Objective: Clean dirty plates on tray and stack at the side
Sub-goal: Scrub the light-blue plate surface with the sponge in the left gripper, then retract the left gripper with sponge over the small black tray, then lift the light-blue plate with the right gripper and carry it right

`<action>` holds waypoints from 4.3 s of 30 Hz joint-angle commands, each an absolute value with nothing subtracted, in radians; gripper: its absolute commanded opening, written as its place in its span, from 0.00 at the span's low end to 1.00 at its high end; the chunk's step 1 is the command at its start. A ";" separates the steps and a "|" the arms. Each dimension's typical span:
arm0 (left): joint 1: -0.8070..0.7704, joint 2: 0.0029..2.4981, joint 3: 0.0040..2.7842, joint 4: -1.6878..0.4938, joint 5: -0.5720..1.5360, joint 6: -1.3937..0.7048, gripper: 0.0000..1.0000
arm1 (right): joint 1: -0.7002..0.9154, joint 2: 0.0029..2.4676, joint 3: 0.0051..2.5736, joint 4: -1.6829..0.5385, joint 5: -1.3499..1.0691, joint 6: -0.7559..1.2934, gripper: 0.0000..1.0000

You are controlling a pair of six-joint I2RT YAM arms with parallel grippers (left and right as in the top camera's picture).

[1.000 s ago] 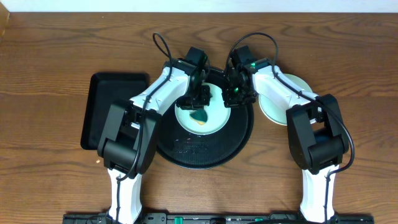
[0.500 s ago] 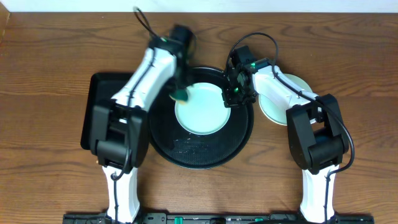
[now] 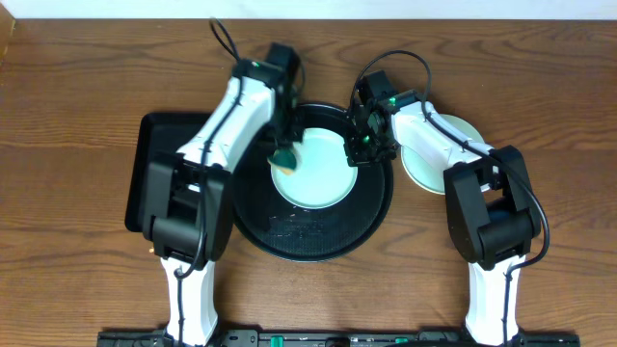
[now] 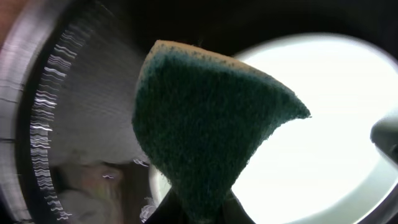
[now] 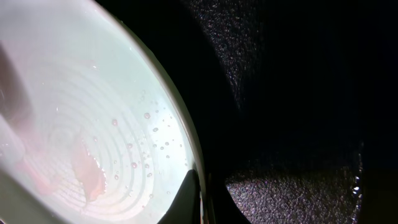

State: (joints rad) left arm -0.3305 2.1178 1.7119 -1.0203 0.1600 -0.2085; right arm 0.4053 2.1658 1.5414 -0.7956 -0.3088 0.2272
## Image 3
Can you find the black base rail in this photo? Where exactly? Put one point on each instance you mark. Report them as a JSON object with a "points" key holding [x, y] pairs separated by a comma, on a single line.
{"points": [[252, 338]]}

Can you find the green yellow sponge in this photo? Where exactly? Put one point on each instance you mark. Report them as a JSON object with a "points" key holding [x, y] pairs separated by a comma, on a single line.
{"points": [[284, 159]]}

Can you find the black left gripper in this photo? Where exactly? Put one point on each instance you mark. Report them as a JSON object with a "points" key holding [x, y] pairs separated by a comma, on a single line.
{"points": [[296, 135]]}

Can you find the white plate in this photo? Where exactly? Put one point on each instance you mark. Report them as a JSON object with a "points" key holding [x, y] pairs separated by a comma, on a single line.
{"points": [[420, 172]]}

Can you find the mint green plate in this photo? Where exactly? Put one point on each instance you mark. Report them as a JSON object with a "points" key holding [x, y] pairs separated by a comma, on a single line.
{"points": [[322, 177]]}

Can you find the rectangular black tray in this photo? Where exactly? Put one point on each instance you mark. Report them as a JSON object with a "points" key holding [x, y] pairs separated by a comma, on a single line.
{"points": [[163, 132]]}

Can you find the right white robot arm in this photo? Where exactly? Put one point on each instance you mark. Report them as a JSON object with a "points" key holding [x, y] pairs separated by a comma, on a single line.
{"points": [[489, 205]]}

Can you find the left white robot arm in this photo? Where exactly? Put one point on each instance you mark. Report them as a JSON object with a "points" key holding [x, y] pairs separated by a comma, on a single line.
{"points": [[188, 211]]}

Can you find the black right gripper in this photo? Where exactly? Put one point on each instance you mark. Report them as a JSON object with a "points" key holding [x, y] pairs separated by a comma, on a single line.
{"points": [[356, 158]]}

